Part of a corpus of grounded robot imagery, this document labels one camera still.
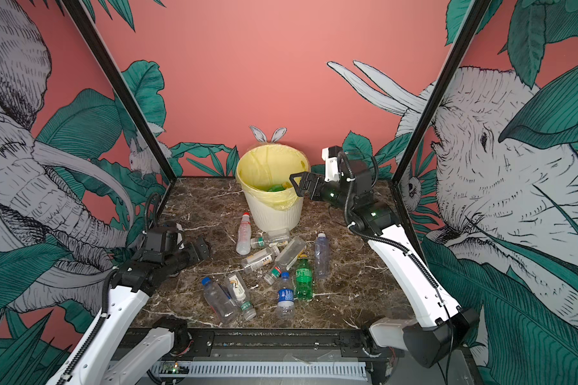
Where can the yellow plastic bin liner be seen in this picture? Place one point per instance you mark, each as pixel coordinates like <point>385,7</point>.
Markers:
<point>267,165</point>

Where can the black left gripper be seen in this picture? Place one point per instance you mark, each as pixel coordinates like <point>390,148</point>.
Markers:
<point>195,256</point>

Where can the white opaque bottle red cap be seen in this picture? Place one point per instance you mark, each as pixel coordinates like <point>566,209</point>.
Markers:
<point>244,236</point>

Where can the clear bottle blue cap bird label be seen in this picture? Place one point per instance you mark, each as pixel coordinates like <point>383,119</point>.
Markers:
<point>221,303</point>

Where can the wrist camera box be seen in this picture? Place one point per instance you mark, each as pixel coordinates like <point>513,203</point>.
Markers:
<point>336,170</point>
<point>167,238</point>

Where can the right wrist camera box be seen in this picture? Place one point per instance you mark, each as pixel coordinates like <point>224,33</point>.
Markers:
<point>336,170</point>

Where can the clear bottle sunflower label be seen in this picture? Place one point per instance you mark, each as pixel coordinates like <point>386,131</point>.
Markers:
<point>286,259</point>

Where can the green Sprite bottle Chinese label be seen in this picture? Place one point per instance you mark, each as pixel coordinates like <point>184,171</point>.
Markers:
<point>277,188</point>

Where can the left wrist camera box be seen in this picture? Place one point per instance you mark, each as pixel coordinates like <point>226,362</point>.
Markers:
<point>167,238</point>

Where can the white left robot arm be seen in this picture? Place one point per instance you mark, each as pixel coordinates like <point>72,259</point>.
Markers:
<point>125,292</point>

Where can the small green Sprite bottle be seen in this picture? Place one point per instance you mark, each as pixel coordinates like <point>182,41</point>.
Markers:
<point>303,279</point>

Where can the small clear bottle blue cap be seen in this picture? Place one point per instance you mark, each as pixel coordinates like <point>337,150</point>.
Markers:
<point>286,297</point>

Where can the white ribbed trash bin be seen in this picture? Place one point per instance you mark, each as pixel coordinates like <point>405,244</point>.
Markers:
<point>268,219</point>

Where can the clear bottle green band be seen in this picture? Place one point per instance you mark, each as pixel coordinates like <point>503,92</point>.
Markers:
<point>277,238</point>

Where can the black frame post left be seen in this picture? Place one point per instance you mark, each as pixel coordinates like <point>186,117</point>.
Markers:
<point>84,24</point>

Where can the black frame post right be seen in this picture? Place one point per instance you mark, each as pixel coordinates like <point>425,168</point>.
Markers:
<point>470,24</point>

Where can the clear tall bottle barcode label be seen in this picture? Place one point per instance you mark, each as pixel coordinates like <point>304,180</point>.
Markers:
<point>322,256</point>

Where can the black front rail base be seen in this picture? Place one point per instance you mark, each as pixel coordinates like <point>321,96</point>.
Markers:
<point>287,345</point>

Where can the white ribbed cable duct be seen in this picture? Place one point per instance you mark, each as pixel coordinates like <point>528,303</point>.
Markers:
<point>228,369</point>

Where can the clear bottle green cap lying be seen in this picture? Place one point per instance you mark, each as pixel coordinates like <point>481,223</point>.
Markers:
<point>237,290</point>

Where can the black frame post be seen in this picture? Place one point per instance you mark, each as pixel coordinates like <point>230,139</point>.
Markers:
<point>470,24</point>
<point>84,24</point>

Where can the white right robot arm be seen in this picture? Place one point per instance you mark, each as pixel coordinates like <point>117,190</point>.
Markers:
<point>441,323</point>

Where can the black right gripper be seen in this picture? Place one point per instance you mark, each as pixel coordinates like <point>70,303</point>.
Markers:
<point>319,183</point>

